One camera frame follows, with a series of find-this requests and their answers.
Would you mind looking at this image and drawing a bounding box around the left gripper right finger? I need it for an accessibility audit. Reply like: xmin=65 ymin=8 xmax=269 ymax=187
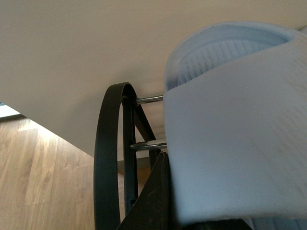
xmin=182 ymin=219 xmax=252 ymax=230

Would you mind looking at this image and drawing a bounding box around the black metal shoe rack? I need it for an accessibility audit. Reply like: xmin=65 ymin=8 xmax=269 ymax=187
xmin=94 ymin=82 xmax=160 ymax=230

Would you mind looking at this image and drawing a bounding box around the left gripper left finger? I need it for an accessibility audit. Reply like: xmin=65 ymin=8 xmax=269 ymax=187
xmin=118 ymin=152 xmax=171 ymax=230

